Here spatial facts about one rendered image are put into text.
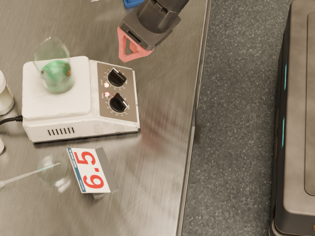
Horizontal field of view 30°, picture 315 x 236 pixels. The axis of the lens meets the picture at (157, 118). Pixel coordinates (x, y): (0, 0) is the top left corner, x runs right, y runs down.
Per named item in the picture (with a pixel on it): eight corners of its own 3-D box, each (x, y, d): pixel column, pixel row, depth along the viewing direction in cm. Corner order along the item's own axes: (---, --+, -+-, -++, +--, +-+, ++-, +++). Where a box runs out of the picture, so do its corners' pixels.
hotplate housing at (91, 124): (135, 75, 114) (131, 50, 107) (140, 134, 107) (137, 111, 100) (20, 88, 114) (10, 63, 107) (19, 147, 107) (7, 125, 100)
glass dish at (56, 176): (76, 176, 103) (74, 170, 101) (49, 194, 102) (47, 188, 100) (59, 154, 106) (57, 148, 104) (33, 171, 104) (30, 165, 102)
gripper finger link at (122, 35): (100, 52, 100) (122, 18, 93) (122, 33, 105) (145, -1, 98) (130, 79, 100) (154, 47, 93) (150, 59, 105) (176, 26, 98)
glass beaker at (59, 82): (76, 99, 102) (67, 70, 94) (40, 99, 102) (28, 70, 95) (80, 66, 105) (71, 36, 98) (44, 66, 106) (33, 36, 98)
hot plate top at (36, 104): (89, 57, 107) (88, 54, 106) (92, 113, 101) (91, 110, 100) (23, 64, 107) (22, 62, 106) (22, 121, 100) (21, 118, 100)
